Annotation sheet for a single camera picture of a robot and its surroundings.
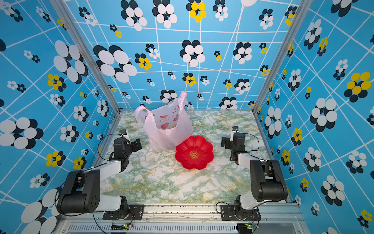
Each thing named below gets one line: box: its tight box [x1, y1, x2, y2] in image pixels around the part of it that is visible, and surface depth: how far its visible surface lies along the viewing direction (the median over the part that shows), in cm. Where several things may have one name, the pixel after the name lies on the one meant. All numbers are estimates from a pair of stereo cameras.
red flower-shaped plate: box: [175, 135, 215, 170], surface depth 96 cm
